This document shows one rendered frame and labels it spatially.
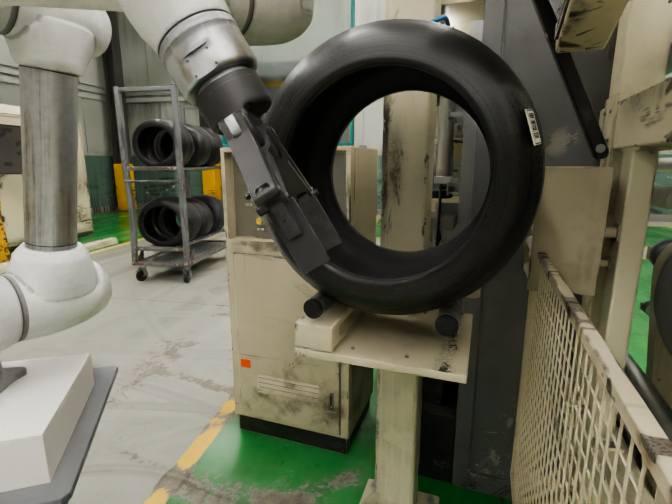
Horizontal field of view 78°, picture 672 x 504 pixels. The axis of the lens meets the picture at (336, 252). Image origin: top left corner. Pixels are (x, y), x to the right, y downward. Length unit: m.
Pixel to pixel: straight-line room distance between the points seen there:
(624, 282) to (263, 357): 1.33
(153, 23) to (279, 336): 1.44
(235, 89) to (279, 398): 1.59
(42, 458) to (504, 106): 1.00
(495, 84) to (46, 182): 0.90
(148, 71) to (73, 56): 11.25
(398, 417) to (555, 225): 0.73
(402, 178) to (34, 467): 1.00
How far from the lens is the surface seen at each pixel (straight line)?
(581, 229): 1.10
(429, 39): 0.80
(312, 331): 0.91
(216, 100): 0.46
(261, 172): 0.38
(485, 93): 0.77
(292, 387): 1.85
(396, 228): 1.18
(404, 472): 1.51
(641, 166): 1.13
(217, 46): 0.47
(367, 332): 1.02
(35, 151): 1.06
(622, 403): 0.47
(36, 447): 0.95
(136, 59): 12.53
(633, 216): 1.14
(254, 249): 1.72
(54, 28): 1.03
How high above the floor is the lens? 1.21
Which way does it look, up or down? 12 degrees down
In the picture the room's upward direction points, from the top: straight up
